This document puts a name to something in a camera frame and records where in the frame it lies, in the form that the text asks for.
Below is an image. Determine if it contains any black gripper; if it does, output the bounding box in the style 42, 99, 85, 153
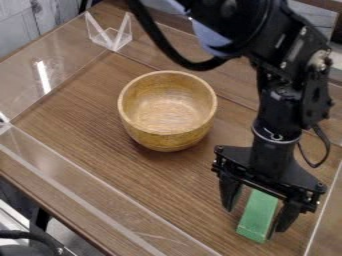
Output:
210, 145, 327, 232

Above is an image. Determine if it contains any green rectangular block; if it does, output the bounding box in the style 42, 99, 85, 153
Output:
236, 189, 277, 243

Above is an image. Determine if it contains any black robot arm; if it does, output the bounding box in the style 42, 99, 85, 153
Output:
174, 0, 333, 232

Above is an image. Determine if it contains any brown wooden bowl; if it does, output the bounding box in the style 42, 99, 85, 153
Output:
117, 70, 217, 152

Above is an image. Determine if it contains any clear acrylic tray wall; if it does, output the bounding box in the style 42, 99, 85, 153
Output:
0, 118, 220, 256

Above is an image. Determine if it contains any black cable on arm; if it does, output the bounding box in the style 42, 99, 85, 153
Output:
126, 0, 232, 72

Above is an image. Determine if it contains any black table leg bracket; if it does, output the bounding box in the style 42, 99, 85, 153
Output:
29, 208, 77, 256

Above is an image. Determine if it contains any black cable under table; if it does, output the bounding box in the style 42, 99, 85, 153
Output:
0, 229, 64, 256

